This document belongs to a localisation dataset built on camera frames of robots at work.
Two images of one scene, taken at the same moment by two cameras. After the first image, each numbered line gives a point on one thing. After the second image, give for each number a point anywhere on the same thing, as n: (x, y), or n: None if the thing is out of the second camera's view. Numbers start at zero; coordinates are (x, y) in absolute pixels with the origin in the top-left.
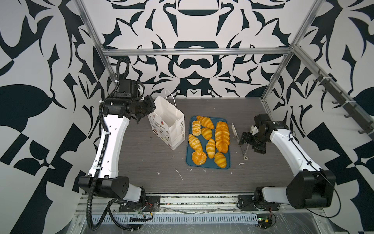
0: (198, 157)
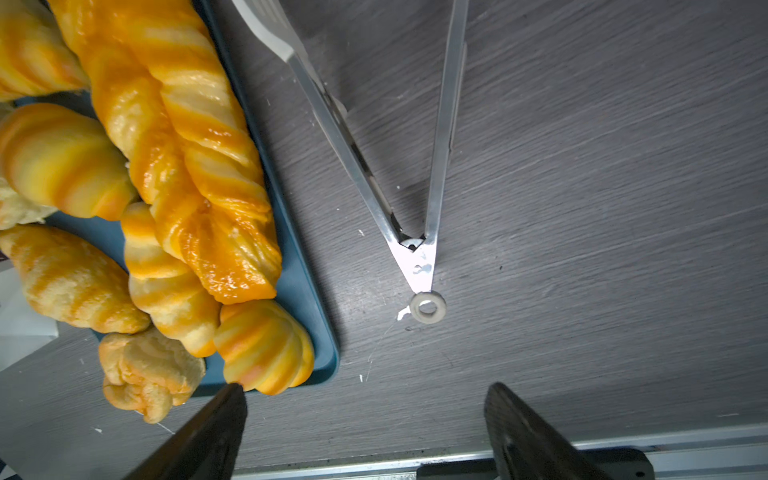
0: (147, 371)
